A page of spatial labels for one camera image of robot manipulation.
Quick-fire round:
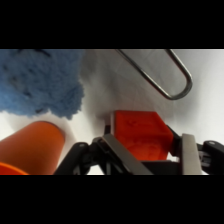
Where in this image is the orange cup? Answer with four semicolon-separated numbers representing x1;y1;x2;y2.
0;120;66;176

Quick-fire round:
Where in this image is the blue cloth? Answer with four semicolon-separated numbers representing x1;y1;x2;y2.
0;49;86;121

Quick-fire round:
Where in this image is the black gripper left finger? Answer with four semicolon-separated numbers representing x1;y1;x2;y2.
54;133;155;176

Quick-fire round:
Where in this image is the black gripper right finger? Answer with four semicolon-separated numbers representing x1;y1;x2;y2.
166;124;224;176

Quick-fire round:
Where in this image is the red cube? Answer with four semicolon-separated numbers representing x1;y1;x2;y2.
111;110;175;162

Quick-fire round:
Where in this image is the metal pot with handle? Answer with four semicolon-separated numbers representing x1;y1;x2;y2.
115;49;194;101

